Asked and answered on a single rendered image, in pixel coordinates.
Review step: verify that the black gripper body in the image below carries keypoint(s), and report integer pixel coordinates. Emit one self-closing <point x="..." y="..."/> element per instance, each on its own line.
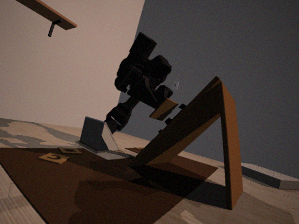
<point x="129" y="76"/>

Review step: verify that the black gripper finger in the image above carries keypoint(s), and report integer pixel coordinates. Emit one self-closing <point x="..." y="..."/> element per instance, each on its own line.
<point x="141" y="91"/>
<point x="162" y="96"/>

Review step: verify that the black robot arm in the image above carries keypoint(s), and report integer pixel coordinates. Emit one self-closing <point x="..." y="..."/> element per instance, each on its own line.
<point x="158" y="68"/>

